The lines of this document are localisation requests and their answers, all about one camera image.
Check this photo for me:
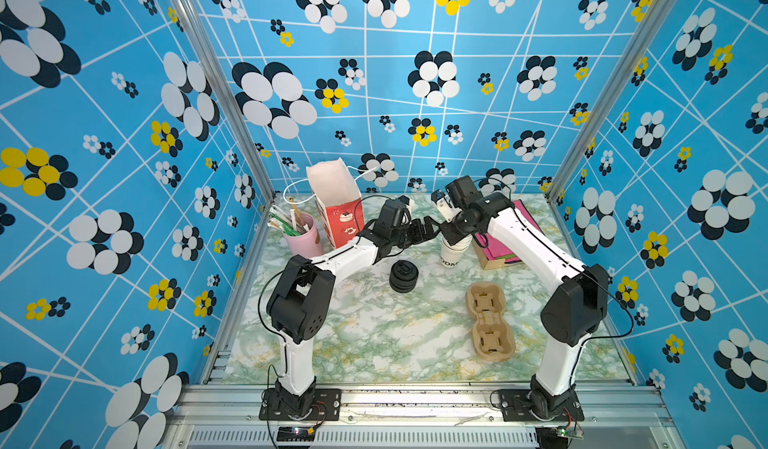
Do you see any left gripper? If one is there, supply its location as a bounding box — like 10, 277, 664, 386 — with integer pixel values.
388, 216, 439, 249

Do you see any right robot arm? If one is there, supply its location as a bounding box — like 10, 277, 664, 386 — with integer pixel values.
431, 176, 610, 411

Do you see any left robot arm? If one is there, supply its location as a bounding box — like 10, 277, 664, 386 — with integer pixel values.
266, 197, 440, 399

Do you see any stack of white paper cups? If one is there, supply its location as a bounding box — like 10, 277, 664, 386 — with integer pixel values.
438, 206, 474, 267

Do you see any pink napkin stack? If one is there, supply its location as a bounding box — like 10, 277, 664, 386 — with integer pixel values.
475, 204, 552, 264

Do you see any stack of black lids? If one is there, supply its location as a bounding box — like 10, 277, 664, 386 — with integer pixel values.
389, 260, 419, 294

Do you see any cardboard napkin box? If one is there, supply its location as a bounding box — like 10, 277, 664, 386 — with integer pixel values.
472, 235, 549, 270

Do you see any red white paper bag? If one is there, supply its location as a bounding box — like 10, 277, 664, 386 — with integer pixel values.
306, 159, 365, 249

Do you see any pink utensil cup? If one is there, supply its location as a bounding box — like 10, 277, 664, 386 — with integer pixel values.
284, 212, 324, 259

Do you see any stack of cardboard cup carriers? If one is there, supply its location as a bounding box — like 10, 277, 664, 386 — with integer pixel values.
466, 282, 516, 362

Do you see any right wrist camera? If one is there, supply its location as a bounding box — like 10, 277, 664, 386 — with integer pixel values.
431, 190, 459, 222

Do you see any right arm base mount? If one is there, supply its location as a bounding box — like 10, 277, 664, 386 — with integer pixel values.
494, 388, 585, 424

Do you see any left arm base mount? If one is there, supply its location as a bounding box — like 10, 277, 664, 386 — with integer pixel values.
259, 388, 342, 422

